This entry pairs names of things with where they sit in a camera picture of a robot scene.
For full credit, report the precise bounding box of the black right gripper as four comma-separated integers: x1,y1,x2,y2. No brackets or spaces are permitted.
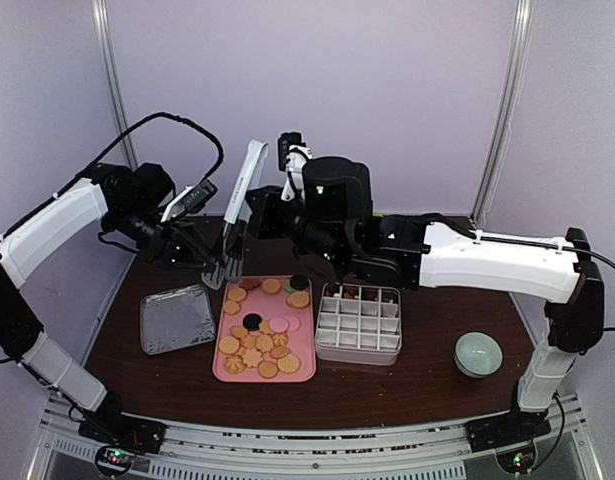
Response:
247,184,347,269

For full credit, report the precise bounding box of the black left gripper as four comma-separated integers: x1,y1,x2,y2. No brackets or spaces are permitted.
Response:
107,202,224,272

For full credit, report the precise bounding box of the brown flower cookie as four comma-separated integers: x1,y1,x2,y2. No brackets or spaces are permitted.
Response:
239,278,262,292

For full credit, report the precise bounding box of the clear plastic box lid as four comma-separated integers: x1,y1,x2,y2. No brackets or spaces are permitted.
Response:
140,285,217,356

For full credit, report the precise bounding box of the lilac divided storage box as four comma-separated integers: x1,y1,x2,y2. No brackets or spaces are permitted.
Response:
315,283,402,366

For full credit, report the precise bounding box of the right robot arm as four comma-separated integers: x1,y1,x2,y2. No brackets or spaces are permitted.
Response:
246,156,605,442

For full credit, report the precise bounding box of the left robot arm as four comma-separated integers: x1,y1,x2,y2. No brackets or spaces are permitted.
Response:
0,163,218,444

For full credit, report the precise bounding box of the black sandwich cookie far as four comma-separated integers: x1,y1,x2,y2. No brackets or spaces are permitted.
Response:
289,274,310,291

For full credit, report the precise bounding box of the black sandwich cookie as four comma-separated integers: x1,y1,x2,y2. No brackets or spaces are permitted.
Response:
242,313,262,332
289,274,310,291

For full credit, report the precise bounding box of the green sandwich cookie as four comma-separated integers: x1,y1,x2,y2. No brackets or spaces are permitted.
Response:
285,281,297,294

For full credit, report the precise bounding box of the round dotted biscuit far left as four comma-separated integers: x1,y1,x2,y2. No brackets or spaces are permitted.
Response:
287,291,311,309

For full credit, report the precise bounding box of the round dotted biscuit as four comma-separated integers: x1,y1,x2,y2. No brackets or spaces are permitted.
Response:
287,291,311,309
277,354,301,374

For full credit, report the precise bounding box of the black sandwich cookie middle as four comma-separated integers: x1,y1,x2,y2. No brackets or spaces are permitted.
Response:
242,313,262,332

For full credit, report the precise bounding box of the pink plastic tray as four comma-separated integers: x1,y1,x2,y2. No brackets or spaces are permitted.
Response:
213,275,316,384

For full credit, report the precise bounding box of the pink sandwich cookie upper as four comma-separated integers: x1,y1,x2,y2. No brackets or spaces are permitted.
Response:
285,316,301,332

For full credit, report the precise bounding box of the pink sandwich cookie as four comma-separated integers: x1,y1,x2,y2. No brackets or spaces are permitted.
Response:
285,316,301,332
269,317,289,334

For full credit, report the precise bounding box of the pink sandwich cookie lower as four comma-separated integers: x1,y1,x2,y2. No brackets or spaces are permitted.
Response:
269,317,289,334

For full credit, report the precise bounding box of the swirl butter cookie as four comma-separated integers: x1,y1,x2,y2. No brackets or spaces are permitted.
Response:
224,355,246,375

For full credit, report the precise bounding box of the plain round biscuit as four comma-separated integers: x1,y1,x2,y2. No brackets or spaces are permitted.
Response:
257,361,279,379

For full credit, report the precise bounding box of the round dotted biscuit right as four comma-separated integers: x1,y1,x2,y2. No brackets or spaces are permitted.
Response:
277,354,301,374

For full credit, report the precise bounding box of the pale celadon ceramic bowl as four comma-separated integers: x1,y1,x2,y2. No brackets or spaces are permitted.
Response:
454,332,503,379

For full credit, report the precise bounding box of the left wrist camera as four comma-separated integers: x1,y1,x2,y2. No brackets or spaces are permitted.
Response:
160,179,218,223

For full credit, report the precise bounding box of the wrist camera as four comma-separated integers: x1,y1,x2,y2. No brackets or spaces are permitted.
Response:
160,179,218,223
277,132,313,202

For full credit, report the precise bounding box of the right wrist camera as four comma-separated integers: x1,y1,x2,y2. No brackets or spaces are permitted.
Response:
277,132,313,202

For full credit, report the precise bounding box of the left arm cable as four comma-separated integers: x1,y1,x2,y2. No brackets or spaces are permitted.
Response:
51,112,225,201

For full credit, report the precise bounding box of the left aluminium corner post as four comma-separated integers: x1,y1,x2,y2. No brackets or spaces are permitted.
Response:
90,0,153,171

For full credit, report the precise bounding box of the aluminium corner post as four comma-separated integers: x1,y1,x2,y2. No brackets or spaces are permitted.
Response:
471,0,534,227
90,0,153,171

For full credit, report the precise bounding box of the right aluminium corner post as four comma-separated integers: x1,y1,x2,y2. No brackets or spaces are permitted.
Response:
471,0,534,227

